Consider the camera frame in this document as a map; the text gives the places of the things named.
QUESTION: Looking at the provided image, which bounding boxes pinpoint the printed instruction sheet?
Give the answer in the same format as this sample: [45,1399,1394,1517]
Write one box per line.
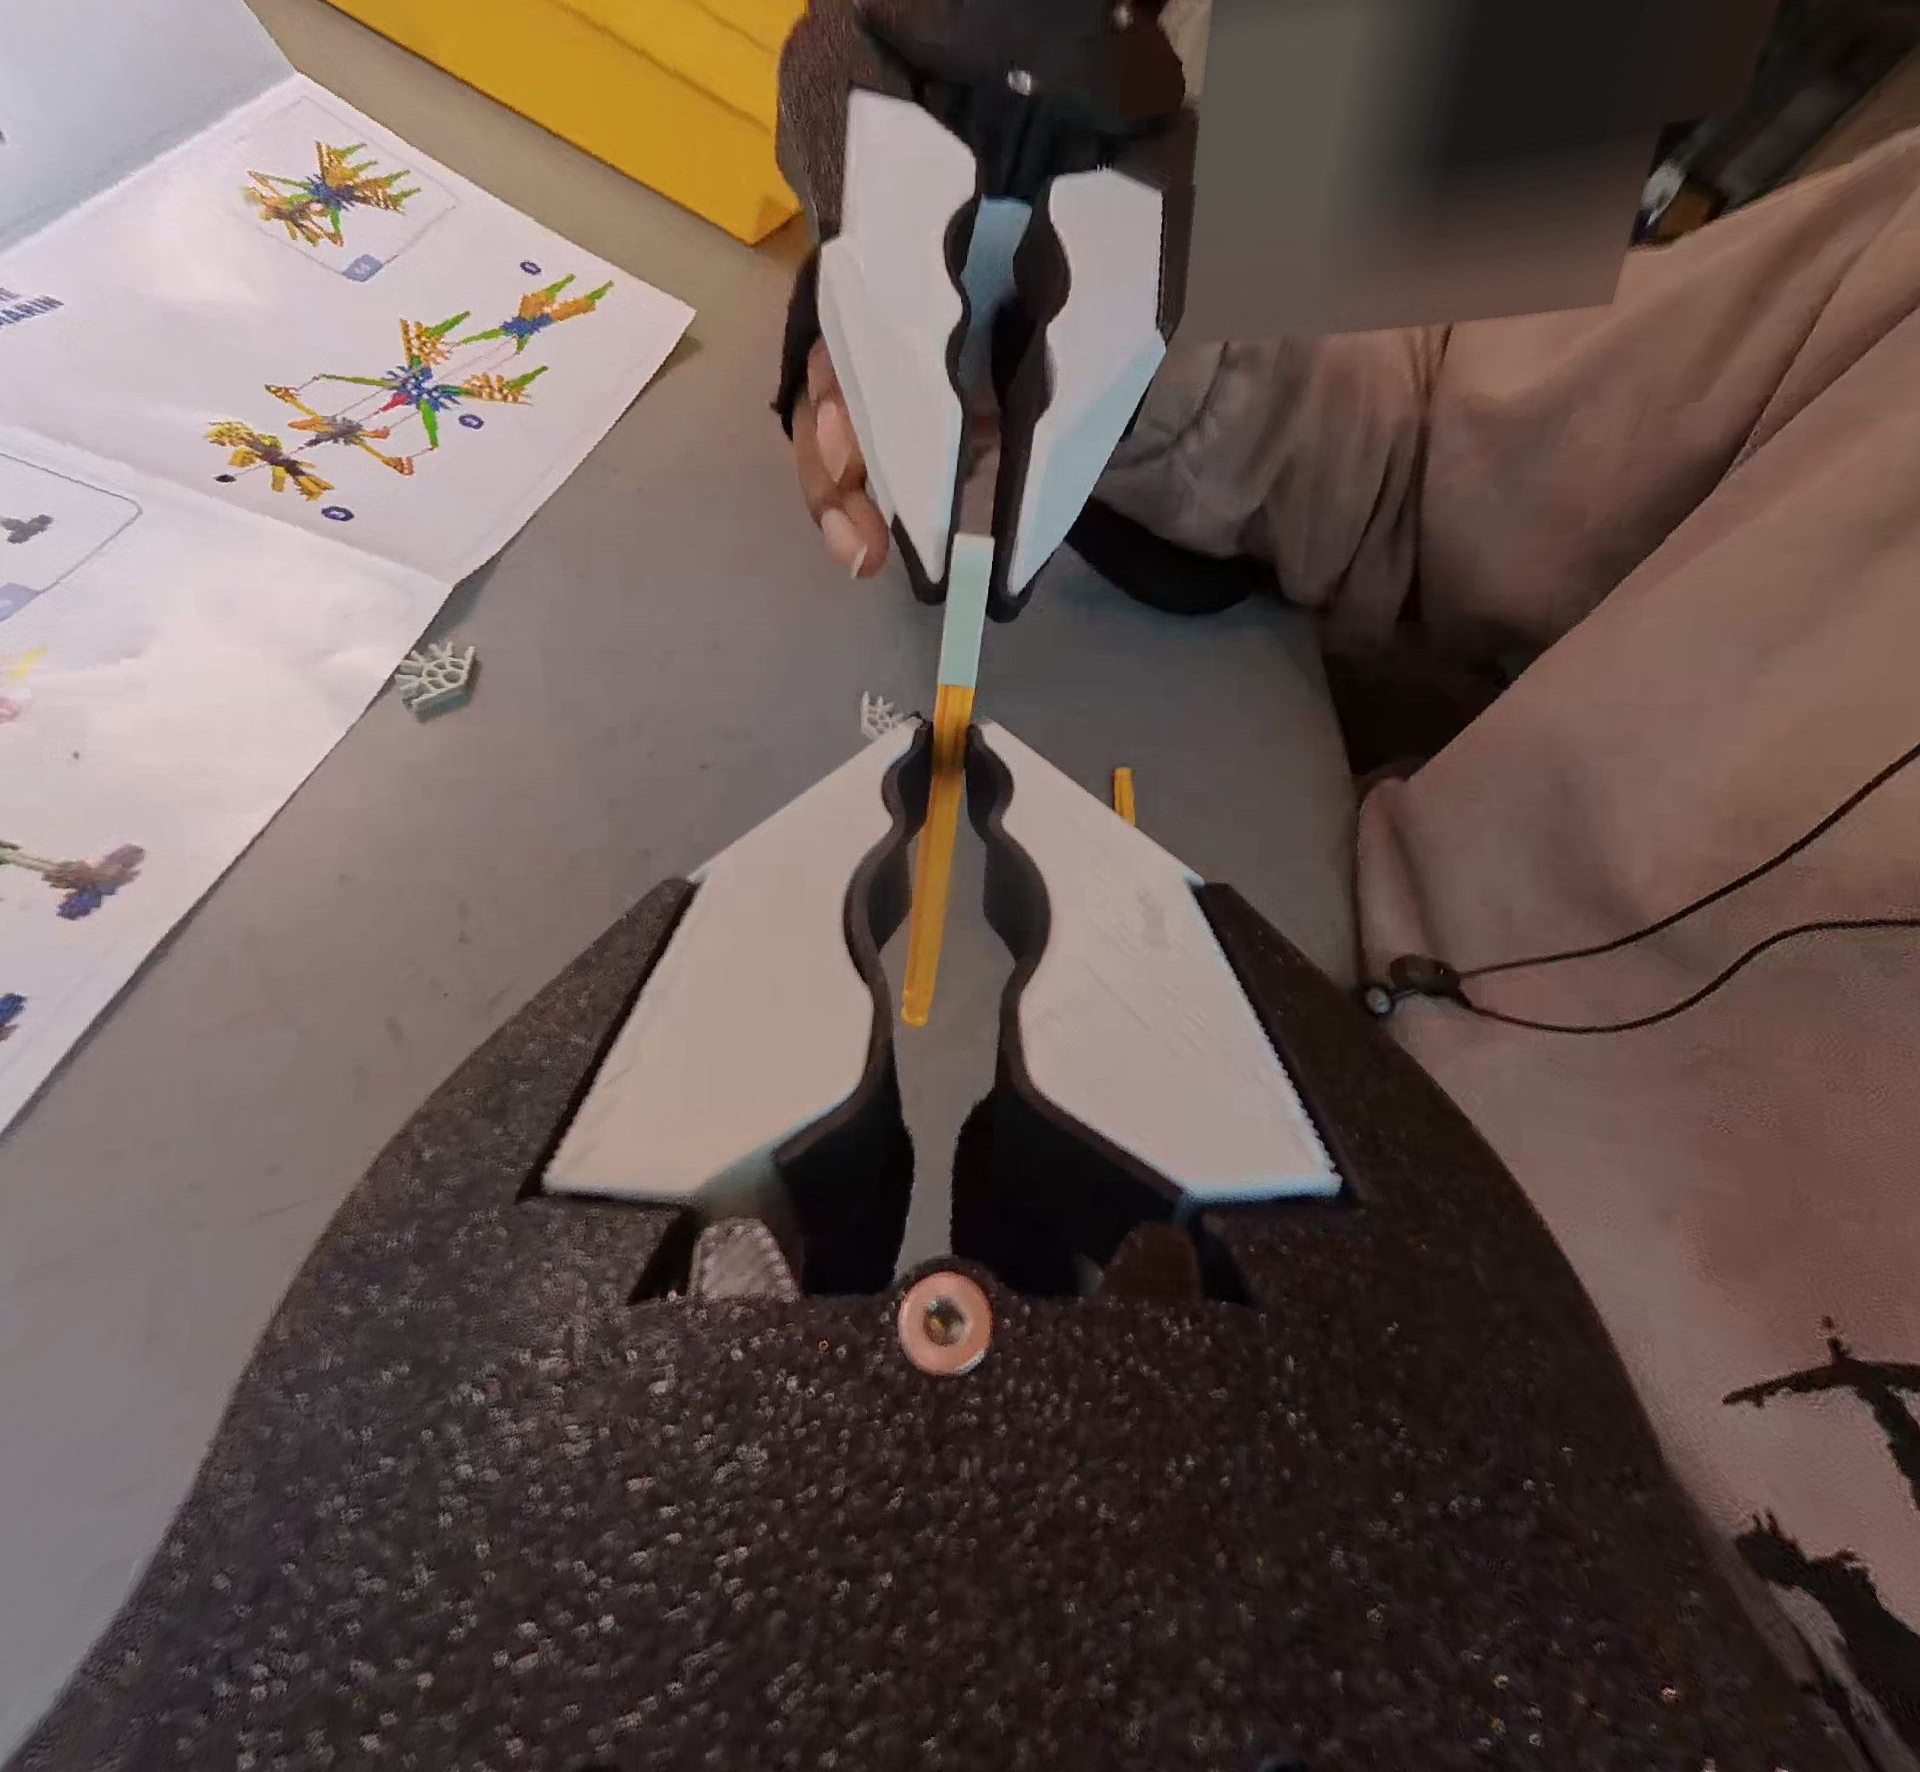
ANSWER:
[0,0,697,1129]

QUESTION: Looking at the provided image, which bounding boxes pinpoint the yellow plastic bin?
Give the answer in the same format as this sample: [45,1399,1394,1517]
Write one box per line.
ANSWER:
[166,0,888,246]

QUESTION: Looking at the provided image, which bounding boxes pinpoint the grey desk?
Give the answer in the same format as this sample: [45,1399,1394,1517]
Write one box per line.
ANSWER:
[0,0,1368,1714]

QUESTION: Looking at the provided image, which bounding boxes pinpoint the person's right hand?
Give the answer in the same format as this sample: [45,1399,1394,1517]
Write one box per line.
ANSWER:
[787,348,902,584]

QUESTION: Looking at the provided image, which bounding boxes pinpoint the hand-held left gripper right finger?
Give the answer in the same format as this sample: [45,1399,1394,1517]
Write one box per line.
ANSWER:
[961,722,1343,1234]

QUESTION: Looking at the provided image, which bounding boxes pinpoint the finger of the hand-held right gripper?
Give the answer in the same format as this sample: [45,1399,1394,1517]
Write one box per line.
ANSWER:
[816,93,977,591]
[985,161,1171,618]

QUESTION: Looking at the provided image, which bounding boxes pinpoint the orange toy rod chain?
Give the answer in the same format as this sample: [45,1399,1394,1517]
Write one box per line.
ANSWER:
[902,536,998,1031]

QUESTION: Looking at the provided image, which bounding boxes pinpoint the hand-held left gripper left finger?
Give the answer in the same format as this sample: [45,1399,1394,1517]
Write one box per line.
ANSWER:
[547,722,947,1234]

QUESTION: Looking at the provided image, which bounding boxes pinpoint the thin black cable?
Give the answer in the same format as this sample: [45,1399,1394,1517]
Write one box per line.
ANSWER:
[1365,739,1920,1031]

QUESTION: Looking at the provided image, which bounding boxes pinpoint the person's right forearm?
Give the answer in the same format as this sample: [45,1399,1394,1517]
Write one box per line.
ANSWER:
[1095,302,1563,664]

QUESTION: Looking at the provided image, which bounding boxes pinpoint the person in beige sweatshirt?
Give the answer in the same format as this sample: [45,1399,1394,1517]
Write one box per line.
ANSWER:
[1351,138,1920,1772]

